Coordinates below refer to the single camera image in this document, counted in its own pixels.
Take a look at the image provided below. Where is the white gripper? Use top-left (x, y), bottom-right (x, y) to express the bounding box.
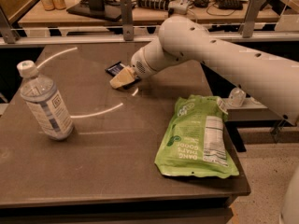
top-left (109, 38), bottom-right (175, 89)

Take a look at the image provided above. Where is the dark blue rxbar wrapper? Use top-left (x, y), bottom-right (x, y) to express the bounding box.
top-left (106, 62), bottom-right (140, 87)

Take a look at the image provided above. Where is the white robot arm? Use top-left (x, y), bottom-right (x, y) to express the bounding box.
top-left (110, 16), bottom-right (299, 125)

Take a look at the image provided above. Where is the white tape arc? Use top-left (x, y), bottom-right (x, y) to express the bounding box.
top-left (37, 47), bottom-right (139, 119)

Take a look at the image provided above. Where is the black monitor stand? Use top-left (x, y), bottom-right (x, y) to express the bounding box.
top-left (67, 0), bottom-right (121, 21)

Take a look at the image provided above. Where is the black power strip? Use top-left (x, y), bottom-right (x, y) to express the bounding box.
top-left (137, 0), bottom-right (169, 10)

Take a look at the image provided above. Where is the clear plastic water bottle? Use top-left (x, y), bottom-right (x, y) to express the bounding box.
top-left (17, 60), bottom-right (74, 140)

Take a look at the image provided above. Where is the green snack bag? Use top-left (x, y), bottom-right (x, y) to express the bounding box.
top-left (155, 95), bottom-right (239, 178)

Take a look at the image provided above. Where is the clear sanitizer pump bottle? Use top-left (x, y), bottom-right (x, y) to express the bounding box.
top-left (228, 88), bottom-right (246, 107)

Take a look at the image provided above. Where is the wooden desk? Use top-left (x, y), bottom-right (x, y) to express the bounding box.
top-left (18, 0), bottom-right (281, 28)

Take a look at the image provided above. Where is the black device on desk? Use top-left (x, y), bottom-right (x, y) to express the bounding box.
top-left (218, 0), bottom-right (243, 10)

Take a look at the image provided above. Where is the grey metal shelf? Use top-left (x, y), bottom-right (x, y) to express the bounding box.
top-left (223, 98), bottom-right (279, 121)

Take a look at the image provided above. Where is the metal guard rail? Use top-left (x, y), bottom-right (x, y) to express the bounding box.
top-left (1, 4), bottom-right (299, 46)

